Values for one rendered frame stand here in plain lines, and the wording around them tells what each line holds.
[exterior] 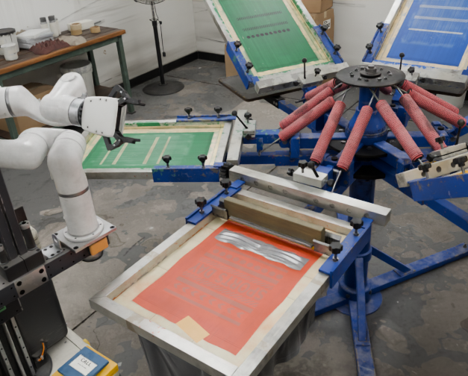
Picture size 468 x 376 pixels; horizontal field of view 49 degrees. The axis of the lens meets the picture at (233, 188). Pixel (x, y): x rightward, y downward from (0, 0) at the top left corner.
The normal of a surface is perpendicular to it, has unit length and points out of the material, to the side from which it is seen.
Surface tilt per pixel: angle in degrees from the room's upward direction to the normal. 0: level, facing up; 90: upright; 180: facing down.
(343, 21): 90
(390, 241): 0
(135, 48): 90
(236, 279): 0
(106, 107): 60
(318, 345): 0
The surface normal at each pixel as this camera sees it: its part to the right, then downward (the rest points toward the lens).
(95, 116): -0.35, 0.10
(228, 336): -0.07, -0.86
